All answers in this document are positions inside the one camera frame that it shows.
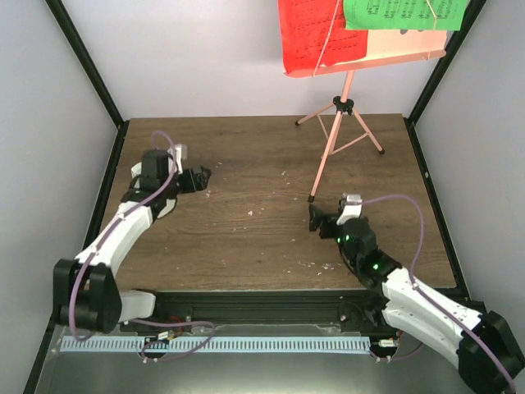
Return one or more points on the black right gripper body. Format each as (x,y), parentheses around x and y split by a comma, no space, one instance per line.
(326,232)

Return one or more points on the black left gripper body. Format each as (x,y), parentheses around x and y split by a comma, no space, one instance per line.
(188,186)

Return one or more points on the red sheet music page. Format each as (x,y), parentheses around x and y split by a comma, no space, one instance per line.
(314,34)

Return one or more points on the pink folding music stand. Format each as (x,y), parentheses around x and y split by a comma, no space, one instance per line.
(384,48)

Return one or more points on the green sheet music page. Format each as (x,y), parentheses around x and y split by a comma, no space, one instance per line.
(404,14)

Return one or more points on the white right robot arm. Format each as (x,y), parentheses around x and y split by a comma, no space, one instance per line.
(480,345)

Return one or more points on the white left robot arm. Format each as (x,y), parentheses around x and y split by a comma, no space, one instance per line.
(84,290)

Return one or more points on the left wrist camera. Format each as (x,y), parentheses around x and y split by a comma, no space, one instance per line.
(179,153)

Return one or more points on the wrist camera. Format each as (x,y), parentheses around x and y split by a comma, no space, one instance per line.
(179,153)
(350,206)

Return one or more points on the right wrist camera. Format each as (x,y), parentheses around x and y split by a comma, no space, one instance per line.
(350,206)

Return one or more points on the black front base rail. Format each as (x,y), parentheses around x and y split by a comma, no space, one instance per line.
(347,310)

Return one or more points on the black left frame rail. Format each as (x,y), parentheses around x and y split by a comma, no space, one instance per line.
(106,186)

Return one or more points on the black frame rail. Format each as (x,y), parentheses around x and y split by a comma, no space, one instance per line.
(106,186)
(460,289)

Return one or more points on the black right frame rail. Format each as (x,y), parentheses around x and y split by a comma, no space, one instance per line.
(460,289)

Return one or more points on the light blue slotted cable duct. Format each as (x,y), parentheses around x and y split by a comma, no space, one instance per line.
(330,345)

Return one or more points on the black back left frame post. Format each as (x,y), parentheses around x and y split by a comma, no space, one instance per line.
(72,35)

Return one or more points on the black frame post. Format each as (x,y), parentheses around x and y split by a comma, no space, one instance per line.
(472,12)
(72,35)

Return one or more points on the black back right frame post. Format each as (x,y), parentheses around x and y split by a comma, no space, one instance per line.
(472,12)

